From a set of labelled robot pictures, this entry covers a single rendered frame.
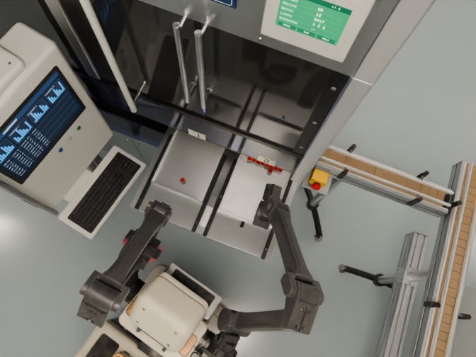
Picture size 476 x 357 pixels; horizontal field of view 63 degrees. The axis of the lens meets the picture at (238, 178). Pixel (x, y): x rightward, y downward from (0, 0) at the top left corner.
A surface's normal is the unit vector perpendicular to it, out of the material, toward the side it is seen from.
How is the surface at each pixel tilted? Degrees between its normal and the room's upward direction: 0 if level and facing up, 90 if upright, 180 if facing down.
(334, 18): 90
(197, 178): 0
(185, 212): 0
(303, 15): 90
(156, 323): 48
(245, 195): 0
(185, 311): 42
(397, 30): 90
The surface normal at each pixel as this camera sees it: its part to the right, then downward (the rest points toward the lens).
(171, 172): 0.05, -0.29
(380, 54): -0.36, 0.89
